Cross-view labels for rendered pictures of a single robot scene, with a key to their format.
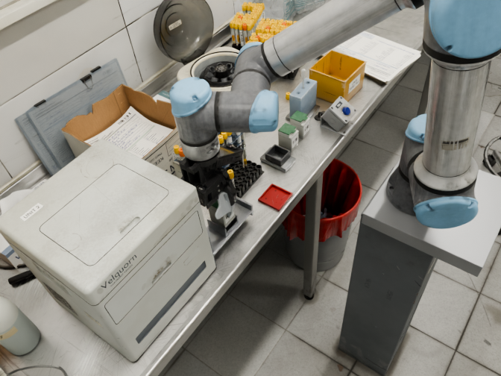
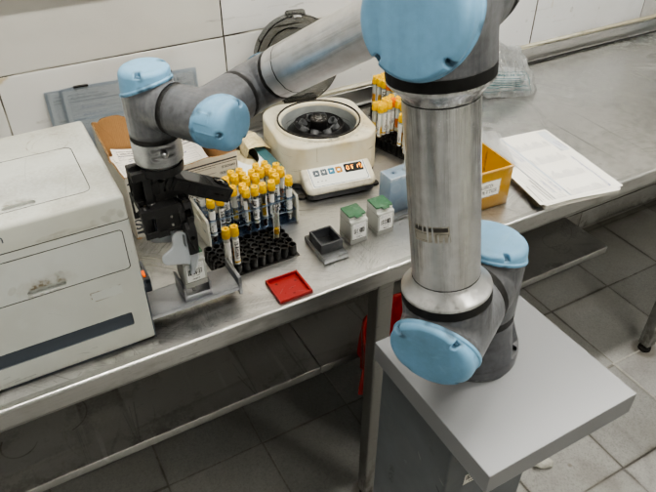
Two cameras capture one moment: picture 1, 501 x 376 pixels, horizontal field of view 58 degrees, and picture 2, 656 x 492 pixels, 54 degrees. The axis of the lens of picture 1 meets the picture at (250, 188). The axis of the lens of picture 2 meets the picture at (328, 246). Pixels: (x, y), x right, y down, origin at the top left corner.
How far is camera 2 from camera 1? 47 cm
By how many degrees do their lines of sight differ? 18
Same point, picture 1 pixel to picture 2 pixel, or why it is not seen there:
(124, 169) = (69, 155)
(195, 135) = (137, 128)
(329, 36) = (325, 48)
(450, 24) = (374, 21)
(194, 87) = (147, 66)
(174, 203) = (82, 201)
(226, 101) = (174, 93)
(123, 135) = not seen: hidden behind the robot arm
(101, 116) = not seen: hidden behind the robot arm
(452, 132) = (422, 210)
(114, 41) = (202, 48)
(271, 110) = (217, 117)
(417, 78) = not seen: outside the picture
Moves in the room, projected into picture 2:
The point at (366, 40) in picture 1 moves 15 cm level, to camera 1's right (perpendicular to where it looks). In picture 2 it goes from (553, 150) to (616, 161)
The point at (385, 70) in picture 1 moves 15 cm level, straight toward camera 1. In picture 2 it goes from (551, 191) to (518, 220)
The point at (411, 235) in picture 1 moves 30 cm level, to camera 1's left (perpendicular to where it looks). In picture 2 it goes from (419, 393) to (241, 343)
